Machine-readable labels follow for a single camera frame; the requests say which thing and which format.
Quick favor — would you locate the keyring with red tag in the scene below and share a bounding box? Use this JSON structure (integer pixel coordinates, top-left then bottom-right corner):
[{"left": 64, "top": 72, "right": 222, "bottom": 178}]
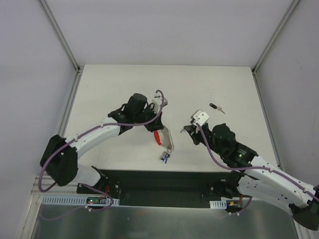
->
[{"left": 154, "top": 126, "right": 174, "bottom": 153}]

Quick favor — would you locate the blue head key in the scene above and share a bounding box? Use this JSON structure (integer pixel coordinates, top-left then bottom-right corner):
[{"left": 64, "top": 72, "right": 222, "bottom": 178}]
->
[{"left": 159, "top": 152, "right": 171, "bottom": 164}]

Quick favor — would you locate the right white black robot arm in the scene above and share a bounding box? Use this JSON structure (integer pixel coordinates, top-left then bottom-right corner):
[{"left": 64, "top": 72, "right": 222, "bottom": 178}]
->
[{"left": 182, "top": 123, "right": 319, "bottom": 231}]

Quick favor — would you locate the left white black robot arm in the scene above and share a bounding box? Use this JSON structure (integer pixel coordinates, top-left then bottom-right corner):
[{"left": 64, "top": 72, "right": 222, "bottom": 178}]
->
[{"left": 40, "top": 90, "right": 167, "bottom": 194}]

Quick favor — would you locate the black head silver key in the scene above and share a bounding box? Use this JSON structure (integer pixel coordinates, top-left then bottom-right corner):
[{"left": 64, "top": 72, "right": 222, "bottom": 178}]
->
[{"left": 209, "top": 103, "right": 225, "bottom": 114}]

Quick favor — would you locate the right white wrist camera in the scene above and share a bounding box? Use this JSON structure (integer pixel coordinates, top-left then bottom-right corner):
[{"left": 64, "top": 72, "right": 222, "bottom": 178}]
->
[{"left": 190, "top": 110, "right": 209, "bottom": 126}]

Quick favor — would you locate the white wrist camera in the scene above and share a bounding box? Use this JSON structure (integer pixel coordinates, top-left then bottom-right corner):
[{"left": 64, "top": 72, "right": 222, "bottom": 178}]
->
[
  {"left": 152, "top": 96, "right": 168, "bottom": 114},
  {"left": 190, "top": 110, "right": 209, "bottom": 126}
]

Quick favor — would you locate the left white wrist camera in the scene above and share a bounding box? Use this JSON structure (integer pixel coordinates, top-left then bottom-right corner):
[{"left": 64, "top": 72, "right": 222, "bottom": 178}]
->
[{"left": 152, "top": 96, "right": 168, "bottom": 114}]

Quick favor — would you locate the right white cable duct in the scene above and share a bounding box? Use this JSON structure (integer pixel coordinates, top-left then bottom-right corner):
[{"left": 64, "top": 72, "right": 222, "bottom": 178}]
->
[{"left": 209, "top": 200, "right": 227, "bottom": 210}]

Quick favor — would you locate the right aluminium table rail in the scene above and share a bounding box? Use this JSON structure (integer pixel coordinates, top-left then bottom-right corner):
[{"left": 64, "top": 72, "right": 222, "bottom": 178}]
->
[{"left": 252, "top": 74, "right": 282, "bottom": 169}]

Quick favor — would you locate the aluminium table rail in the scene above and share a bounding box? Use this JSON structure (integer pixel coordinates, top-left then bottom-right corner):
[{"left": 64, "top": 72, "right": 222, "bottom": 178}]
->
[
  {"left": 38, "top": 69, "right": 82, "bottom": 193},
  {"left": 252, "top": 74, "right": 282, "bottom": 169}
]

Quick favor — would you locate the left aluminium table rail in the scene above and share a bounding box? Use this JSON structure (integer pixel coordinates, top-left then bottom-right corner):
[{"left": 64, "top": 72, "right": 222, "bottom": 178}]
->
[{"left": 38, "top": 69, "right": 82, "bottom": 193}]

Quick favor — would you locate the left aluminium frame post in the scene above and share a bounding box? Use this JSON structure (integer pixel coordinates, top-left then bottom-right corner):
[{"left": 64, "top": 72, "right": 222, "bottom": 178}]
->
[{"left": 37, "top": 0, "right": 81, "bottom": 73}]

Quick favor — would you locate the aluminium frame post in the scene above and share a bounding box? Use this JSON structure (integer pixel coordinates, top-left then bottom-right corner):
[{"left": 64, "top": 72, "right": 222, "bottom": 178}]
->
[
  {"left": 37, "top": 0, "right": 81, "bottom": 73},
  {"left": 252, "top": 0, "right": 301, "bottom": 76}
]

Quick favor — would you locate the right aluminium frame post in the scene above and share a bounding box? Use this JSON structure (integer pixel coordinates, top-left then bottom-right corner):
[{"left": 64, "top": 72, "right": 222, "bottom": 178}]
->
[{"left": 252, "top": 0, "right": 301, "bottom": 76}]

